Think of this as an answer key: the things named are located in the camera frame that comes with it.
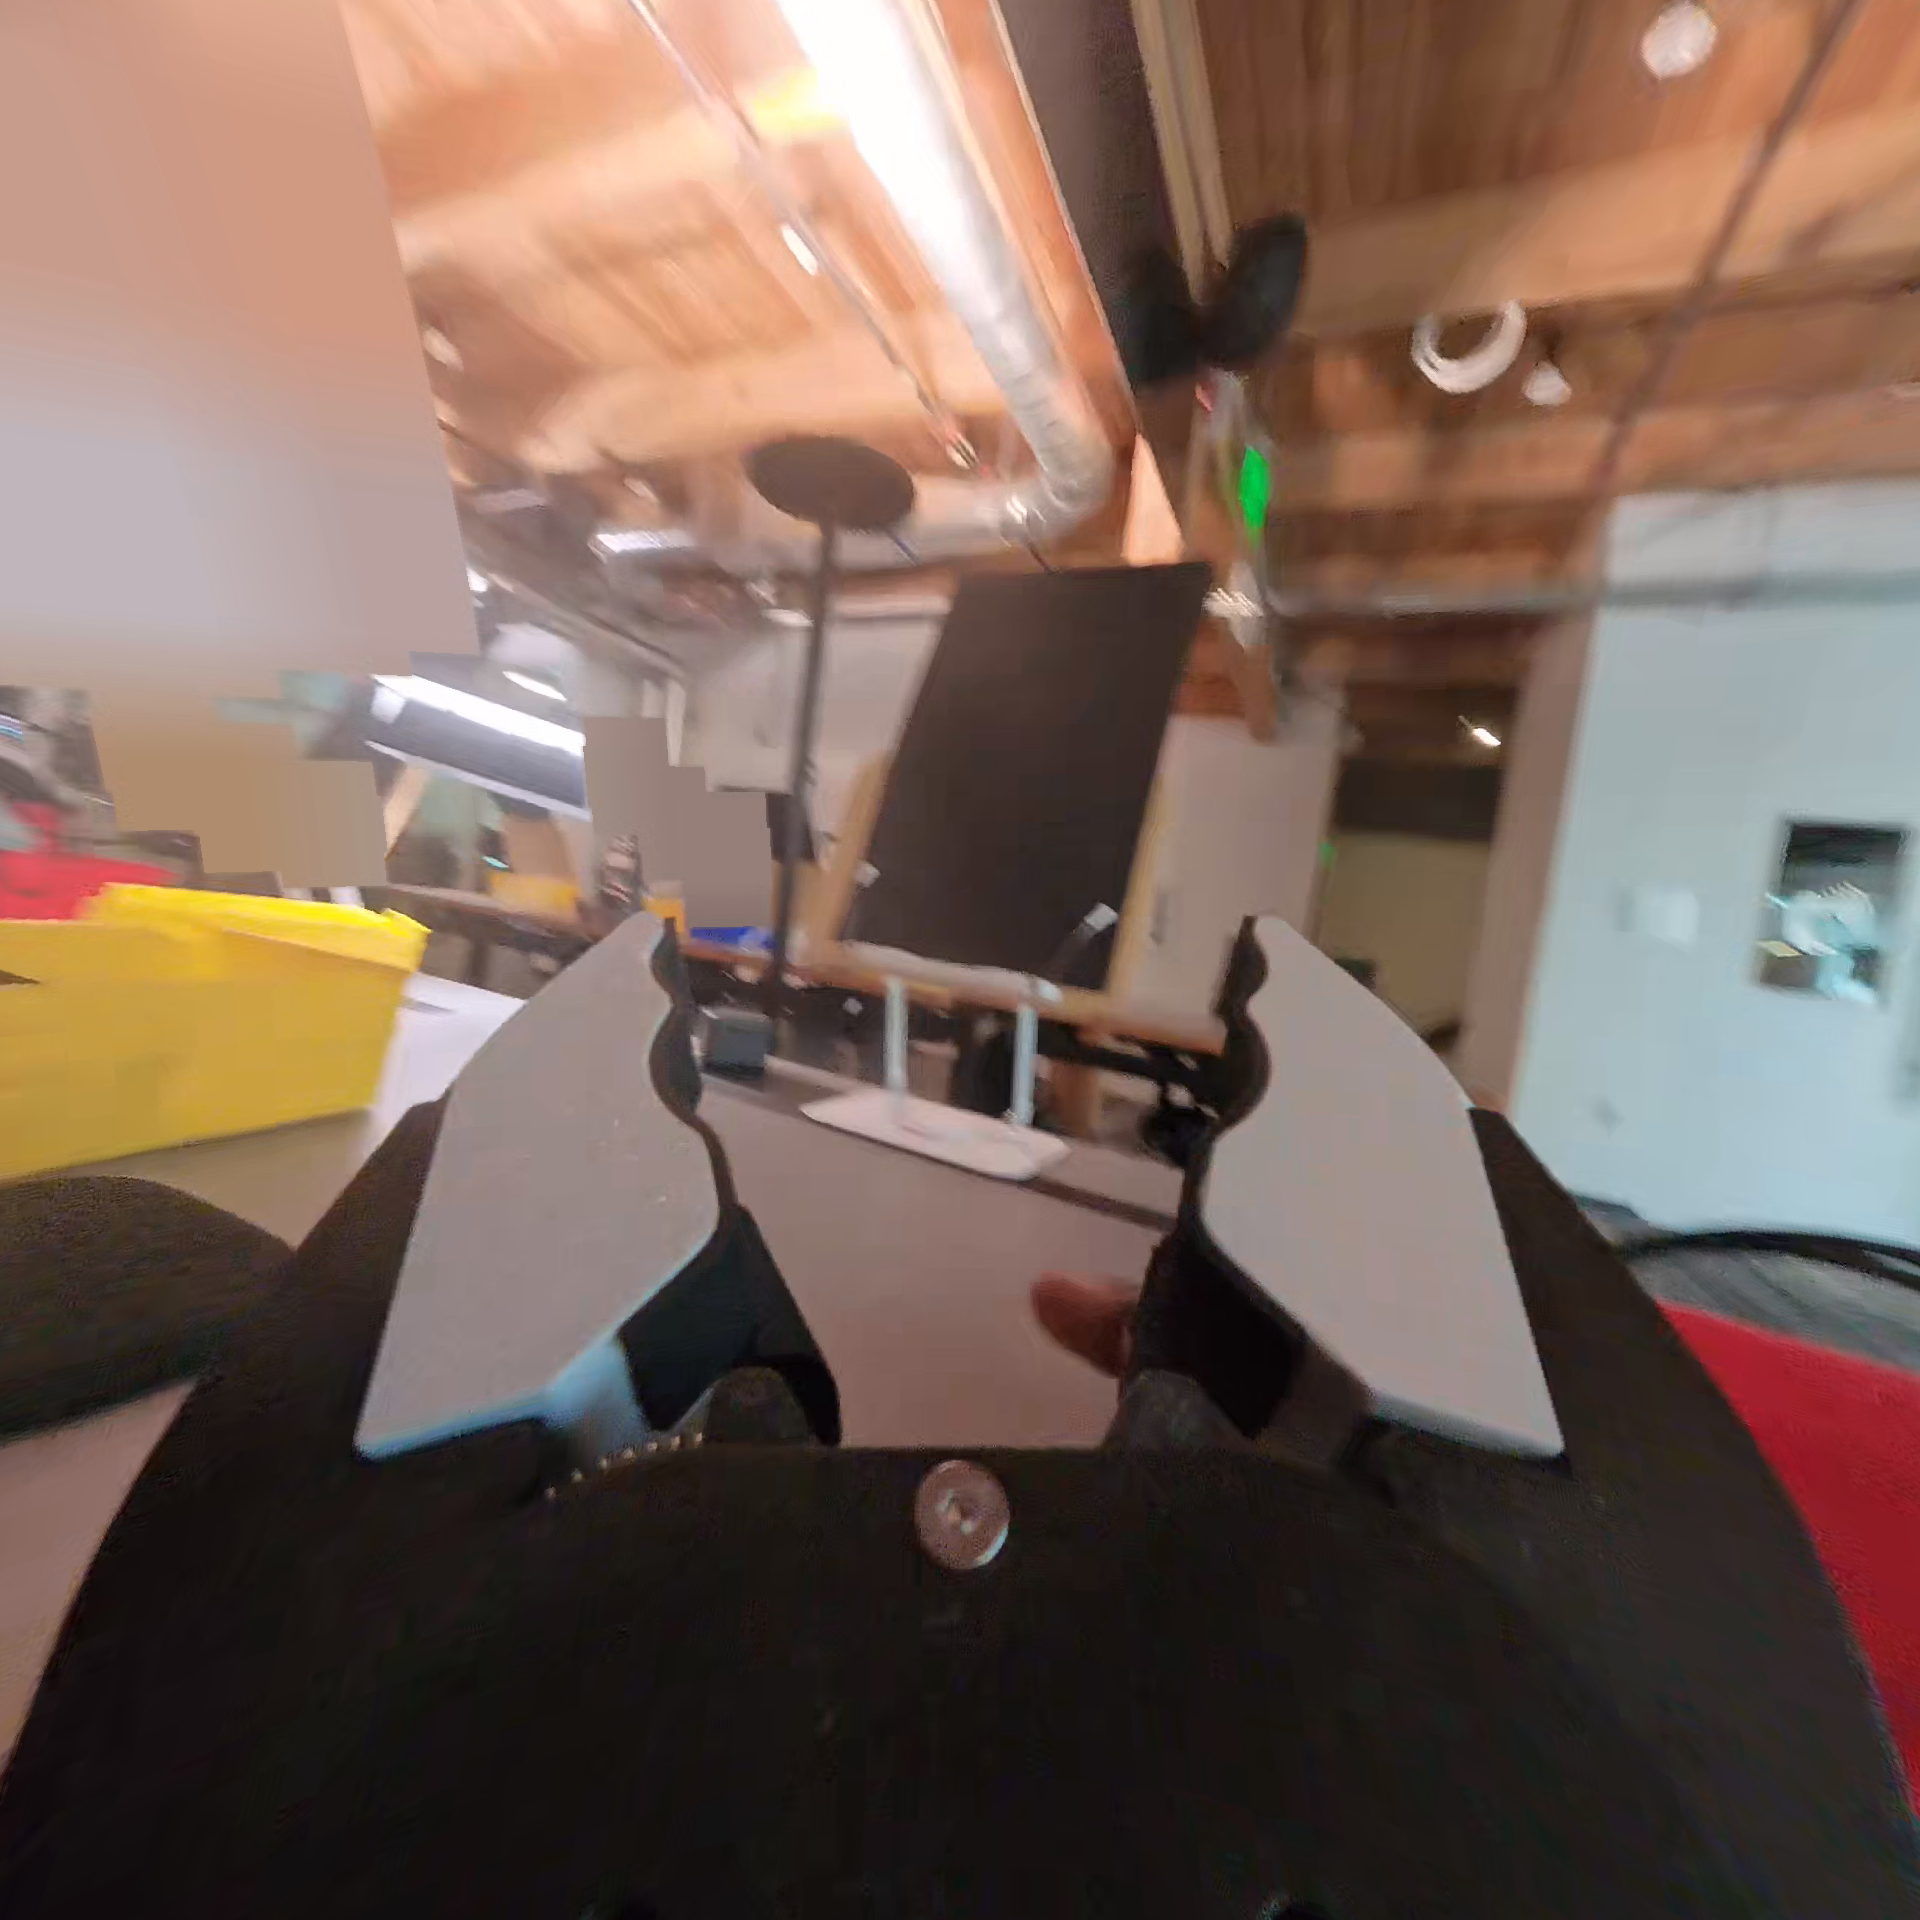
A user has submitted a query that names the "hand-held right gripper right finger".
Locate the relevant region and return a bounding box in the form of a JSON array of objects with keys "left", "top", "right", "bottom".
[{"left": 1181, "top": 913, "right": 1567, "bottom": 1466}]

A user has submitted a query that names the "white cable coil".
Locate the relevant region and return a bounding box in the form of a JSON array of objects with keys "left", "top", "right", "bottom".
[{"left": 1411, "top": 301, "right": 1528, "bottom": 395}]

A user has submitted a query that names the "person's right hand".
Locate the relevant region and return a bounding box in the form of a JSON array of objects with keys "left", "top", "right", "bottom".
[{"left": 1035, "top": 1271, "right": 1142, "bottom": 1379}]

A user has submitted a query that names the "white door with window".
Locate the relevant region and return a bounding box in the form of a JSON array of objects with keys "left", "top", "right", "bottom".
[{"left": 1707, "top": 723, "right": 1920, "bottom": 1202}]

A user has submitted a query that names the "black round-top pole stand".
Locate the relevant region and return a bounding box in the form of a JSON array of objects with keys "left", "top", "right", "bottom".
[{"left": 746, "top": 434, "right": 920, "bottom": 986}]

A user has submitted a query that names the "white metal stand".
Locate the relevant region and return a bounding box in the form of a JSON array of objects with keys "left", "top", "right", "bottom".
[{"left": 800, "top": 973, "right": 1072, "bottom": 1184}]

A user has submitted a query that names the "black braided hdmi cable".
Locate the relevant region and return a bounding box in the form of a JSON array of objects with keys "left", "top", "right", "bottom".
[{"left": 1615, "top": 1229, "right": 1920, "bottom": 1297}]

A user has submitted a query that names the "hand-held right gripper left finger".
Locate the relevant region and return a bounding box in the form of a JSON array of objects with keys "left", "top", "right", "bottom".
[{"left": 355, "top": 910, "right": 741, "bottom": 1462}]

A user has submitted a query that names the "black softbox light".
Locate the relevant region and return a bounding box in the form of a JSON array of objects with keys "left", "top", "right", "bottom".
[{"left": 363, "top": 672, "right": 590, "bottom": 818}]

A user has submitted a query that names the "yellow plastic bin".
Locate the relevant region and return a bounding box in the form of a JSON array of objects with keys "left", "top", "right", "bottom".
[{"left": 0, "top": 883, "right": 434, "bottom": 1182}]

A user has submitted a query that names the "black textured pad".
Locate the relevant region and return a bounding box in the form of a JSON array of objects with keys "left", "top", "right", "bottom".
[{"left": 0, "top": 1178, "right": 300, "bottom": 1446}]

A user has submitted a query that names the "black round wall speaker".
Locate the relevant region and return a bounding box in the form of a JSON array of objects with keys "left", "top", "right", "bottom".
[{"left": 1123, "top": 214, "right": 1312, "bottom": 395}]

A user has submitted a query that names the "black panel wooden board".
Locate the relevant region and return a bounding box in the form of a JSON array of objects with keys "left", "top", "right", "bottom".
[{"left": 810, "top": 560, "right": 1220, "bottom": 1030}]

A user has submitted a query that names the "long ceiling light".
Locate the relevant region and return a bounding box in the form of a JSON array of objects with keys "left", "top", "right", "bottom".
[{"left": 772, "top": 0, "right": 1038, "bottom": 347}]

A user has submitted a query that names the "silver ventilation duct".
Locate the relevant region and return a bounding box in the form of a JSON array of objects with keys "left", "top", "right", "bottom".
[{"left": 901, "top": 225, "right": 1125, "bottom": 525}]

